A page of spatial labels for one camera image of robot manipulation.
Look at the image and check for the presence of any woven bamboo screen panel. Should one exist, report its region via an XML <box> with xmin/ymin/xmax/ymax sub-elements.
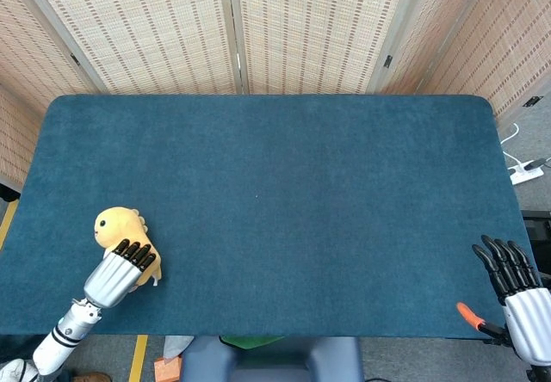
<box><xmin>0</xmin><ymin>0</ymin><xmax>98</xmax><ymax>188</ymax></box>
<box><xmin>226</xmin><ymin>0</ymin><xmax>421</xmax><ymax>96</ymax></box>
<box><xmin>412</xmin><ymin>0</ymin><xmax>551</xmax><ymax>133</ymax></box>
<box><xmin>368</xmin><ymin>0</ymin><xmax>496</xmax><ymax>96</ymax></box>
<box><xmin>16</xmin><ymin>0</ymin><xmax>238</xmax><ymax>96</ymax></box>

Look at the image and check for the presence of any blue table mat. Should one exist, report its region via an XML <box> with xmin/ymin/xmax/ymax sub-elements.
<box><xmin>0</xmin><ymin>94</ymin><xmax>550</xmax><ymax>340</ymax></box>

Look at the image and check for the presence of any yellow plush duck toy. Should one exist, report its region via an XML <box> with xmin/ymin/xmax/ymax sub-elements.
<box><xmin>94</xmin><ymin>206</ymin><xmax>164</xmax><ymax>288</ymax></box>

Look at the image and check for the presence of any brown shoe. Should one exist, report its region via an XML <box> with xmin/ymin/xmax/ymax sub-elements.
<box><xmin>71</xmin><ymin>371</ymin><xmax>112</xmax><ymax>382</ymax></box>

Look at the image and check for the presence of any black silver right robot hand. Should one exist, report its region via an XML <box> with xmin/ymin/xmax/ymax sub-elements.
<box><xmin>472</xmin><ymin>234</ymin><xmax>551</xmax><ymax>368</ymax></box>

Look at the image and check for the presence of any black equipment frame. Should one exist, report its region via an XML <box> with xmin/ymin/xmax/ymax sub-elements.
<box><xmin>520</xmin><ymin>209</ymin><xmax>551</xmax><ymax>278</ymax></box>

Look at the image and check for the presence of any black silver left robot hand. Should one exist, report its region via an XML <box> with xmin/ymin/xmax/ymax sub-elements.
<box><xmin>83</xmin><ymin>238</ymin><xmax>158</xmax><ymax>310</ymax></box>

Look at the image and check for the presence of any white power cable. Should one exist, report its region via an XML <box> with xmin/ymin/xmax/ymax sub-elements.
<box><xmin>500</xmin><ymin>122</ymin><xmax>529</xmax><ymax>169</ymax></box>

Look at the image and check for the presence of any green cloth piece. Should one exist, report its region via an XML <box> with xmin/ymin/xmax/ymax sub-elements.
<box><xmin>219</xmin><ymin>335</ymin><xmax>286</xmax><ymax>351</ymax></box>

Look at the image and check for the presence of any black object beside table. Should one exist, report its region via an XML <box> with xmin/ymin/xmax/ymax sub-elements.
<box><xmin>0</xmin><ymin>182</ymin><xmax>22</xmax><ymax>205</ymax></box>

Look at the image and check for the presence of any white power strip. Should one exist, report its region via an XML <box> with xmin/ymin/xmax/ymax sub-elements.
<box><xmin>507</xmin><ymin>162</ymin><xmax>546</xmax><ymax>186</ymax></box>

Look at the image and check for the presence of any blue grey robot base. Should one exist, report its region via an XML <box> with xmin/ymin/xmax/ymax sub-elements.
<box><xmin>179</xmin><ymin>336</ymin><xmax>365</xmax><ymax>382</ymax></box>

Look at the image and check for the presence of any grey cloth piece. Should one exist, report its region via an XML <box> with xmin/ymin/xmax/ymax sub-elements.
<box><xmin>162</xmin><ymin>335</ymin><xmax>195</xmax><ymax>362</ymax></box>

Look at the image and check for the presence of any orange block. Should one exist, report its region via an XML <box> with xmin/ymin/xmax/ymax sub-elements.
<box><xmin>153</xmin><ymin>355</ymin><xmax>183</xmax><ymax>382</ymax></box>

